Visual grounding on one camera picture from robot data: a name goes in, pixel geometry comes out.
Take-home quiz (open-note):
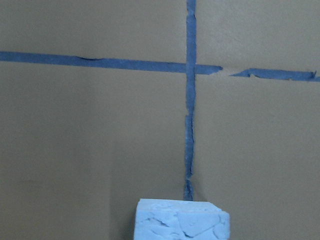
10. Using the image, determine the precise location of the light blue foam block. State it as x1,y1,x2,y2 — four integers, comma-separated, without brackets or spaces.
133,198,231,240

